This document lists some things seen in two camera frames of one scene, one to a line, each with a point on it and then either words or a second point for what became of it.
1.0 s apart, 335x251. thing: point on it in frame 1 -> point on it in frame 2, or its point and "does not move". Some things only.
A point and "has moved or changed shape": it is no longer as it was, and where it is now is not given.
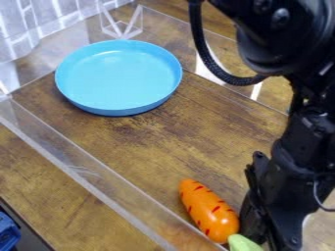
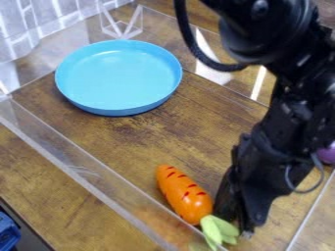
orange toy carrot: [210, 210] has moved or changed shape
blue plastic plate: [119, 77] does not move
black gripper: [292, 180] -> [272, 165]
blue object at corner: [9, 232] does not move
